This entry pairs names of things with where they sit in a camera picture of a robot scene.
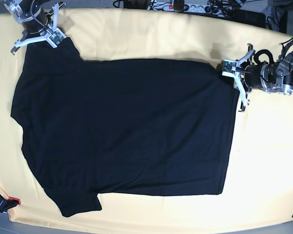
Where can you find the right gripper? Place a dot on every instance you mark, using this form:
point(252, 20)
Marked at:
point(32, 25)

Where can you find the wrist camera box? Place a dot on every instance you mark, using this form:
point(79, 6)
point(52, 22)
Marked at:
point(229, 68)
point(56, 38)

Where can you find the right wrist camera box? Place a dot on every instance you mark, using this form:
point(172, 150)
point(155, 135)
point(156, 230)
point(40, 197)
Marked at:
point(56, 38)

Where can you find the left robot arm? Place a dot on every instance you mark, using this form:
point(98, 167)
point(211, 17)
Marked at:
point(278, 74)

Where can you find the black T-shirt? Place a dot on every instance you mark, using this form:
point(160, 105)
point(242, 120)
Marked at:
point(156, 127)

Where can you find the white power strip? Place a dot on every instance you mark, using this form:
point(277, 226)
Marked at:
point(214, 7)

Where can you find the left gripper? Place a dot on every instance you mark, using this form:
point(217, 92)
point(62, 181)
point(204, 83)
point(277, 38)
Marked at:
point(252, 78)

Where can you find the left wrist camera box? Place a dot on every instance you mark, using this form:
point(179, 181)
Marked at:
point(229, 68)

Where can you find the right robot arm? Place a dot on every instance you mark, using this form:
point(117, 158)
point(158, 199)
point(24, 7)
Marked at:
point(13, 7)

